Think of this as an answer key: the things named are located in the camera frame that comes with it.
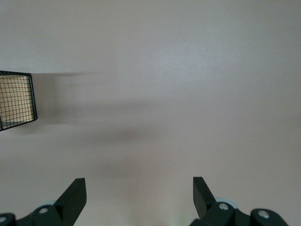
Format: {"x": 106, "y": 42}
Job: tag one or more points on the brown table cover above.
{"x": 188, "y": 70}

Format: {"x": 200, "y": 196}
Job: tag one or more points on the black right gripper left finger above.
{"x": 70, "y": 202}

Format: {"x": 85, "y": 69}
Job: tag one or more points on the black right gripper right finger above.
{"x": 204, "y": 202}

